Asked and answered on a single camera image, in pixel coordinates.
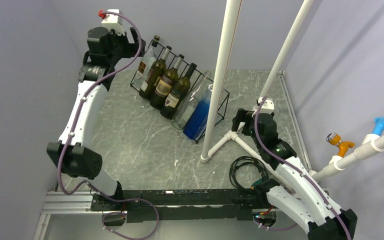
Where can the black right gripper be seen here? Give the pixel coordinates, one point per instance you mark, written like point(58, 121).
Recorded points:
point(243, 115)

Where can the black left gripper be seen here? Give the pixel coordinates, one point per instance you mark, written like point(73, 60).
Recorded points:
point(132, 49)

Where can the blue square glass bottle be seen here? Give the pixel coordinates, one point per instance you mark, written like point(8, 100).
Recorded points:
point(198, 119)

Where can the green wine bottle grey capsule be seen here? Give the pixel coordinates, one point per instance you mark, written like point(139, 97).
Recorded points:
point(165, 84)

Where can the dark wine bottle cream label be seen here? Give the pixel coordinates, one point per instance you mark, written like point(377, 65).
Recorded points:
point(155, 72)

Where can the clear glass bottle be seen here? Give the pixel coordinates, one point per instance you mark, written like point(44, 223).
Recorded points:
point(202, 87)

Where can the dark wine bottle black top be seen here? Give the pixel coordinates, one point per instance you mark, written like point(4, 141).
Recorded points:
point(177, 93)

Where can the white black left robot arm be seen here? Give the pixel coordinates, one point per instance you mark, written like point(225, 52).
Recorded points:
point(72, 153)

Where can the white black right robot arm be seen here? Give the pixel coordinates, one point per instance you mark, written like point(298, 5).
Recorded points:
point(319, 216)

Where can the orange pipe valve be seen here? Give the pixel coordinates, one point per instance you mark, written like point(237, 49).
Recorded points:
point(343, 146)

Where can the white PVC side pipe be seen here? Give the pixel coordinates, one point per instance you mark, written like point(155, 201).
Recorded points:
point(363, 152)

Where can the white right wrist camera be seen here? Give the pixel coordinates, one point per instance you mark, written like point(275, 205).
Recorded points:
point(268, 106)

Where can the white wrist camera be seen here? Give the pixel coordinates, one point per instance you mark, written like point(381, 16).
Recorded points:
point(112, 22)
point(268, 106)

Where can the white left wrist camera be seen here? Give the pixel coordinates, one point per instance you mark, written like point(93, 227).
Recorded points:
point(112, 22)

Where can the white PVC pipe frame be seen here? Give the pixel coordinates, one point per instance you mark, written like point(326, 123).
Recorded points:
point(229, 27)

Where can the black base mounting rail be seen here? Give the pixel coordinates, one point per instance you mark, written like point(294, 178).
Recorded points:
point(186, 204)

